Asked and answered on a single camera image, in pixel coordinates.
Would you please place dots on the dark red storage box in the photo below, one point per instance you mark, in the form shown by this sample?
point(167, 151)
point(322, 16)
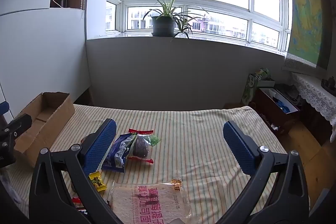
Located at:
point(270, 111)

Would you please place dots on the white wardrobe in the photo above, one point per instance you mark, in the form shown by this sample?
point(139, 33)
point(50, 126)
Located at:
point(39, 43)

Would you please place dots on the potted spider plant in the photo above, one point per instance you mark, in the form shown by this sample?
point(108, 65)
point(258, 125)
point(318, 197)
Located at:
point(162, 26)

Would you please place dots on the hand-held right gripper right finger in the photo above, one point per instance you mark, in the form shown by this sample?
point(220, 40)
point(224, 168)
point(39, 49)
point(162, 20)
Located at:
point(239, 145)

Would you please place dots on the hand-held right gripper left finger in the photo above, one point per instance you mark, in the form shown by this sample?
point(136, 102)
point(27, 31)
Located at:
point(101, 145)

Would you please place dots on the yellow candy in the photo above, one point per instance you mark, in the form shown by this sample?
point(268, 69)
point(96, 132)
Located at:
point(97, 181)

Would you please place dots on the brown cardboard box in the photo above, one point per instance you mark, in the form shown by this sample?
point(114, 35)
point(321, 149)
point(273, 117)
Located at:
point(52, 119)

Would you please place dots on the dark ornament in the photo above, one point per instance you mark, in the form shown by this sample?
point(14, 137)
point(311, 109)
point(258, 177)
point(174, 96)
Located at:
point(329, 85)

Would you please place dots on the small red candy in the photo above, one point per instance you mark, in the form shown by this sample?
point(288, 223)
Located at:
point(77, 201)

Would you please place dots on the striped bed sheet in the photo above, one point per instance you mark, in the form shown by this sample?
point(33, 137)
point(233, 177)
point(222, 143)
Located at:
point(197, 134)

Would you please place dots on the white lace cloth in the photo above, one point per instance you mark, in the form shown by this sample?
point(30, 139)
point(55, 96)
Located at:
point(312, 92)

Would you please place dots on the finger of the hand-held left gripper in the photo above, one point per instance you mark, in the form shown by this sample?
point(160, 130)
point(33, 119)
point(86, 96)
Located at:
point(4, 108)
point(13, 129)

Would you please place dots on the blue snack packet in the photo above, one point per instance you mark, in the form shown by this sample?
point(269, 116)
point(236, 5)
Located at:
point(118, 150)

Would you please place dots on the clear bag of sliced bread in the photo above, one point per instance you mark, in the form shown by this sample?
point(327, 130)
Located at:
point(147, 200)

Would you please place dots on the wall map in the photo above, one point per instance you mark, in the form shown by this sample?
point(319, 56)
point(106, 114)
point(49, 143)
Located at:
point(307, 16)

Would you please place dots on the green candy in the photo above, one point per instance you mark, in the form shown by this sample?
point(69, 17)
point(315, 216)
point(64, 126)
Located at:
point(154, 139)

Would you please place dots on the green carton box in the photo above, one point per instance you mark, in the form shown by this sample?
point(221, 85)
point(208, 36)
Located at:
point(248, 90)

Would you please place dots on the red clear date packet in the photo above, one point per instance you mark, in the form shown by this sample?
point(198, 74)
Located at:
point(141, 148)

